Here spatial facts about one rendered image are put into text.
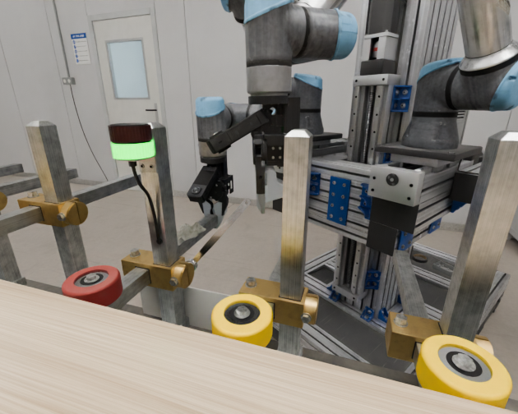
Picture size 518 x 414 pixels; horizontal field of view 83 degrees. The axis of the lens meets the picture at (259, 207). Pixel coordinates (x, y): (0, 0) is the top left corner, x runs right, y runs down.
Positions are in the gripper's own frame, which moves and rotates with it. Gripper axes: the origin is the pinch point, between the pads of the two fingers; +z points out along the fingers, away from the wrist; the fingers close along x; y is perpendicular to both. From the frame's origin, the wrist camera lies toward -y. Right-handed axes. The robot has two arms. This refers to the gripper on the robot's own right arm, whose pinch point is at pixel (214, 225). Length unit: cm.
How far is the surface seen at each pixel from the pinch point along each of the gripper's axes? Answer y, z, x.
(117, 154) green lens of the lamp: -35.6, -27.6, -3.7
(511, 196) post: -30, -24, -55
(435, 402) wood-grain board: -47, -9, -46
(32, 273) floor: 49, 83, 175
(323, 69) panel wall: 235, -58, -1
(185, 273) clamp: -29.1, -4.0, -8.6
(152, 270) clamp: -30.8, -4.3, -2.4
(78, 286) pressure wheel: -43.5, -9.1, 0.3
